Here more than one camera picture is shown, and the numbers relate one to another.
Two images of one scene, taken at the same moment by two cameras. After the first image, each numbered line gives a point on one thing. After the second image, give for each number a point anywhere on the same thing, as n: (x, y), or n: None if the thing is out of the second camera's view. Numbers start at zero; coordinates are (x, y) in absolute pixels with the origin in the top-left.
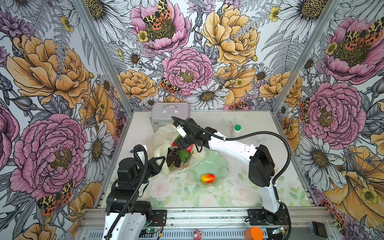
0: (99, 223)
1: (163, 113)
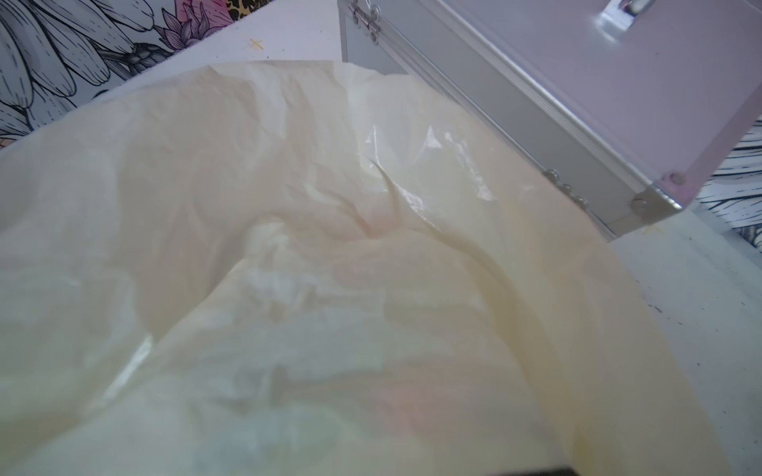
0: None
1: (627, 105)
